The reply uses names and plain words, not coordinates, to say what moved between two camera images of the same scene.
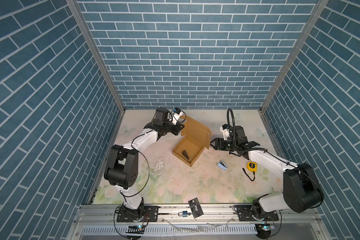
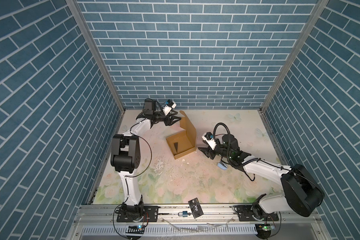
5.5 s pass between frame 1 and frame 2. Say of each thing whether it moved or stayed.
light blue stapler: stayed
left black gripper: moved
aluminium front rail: stayed
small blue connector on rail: stayed
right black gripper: moved
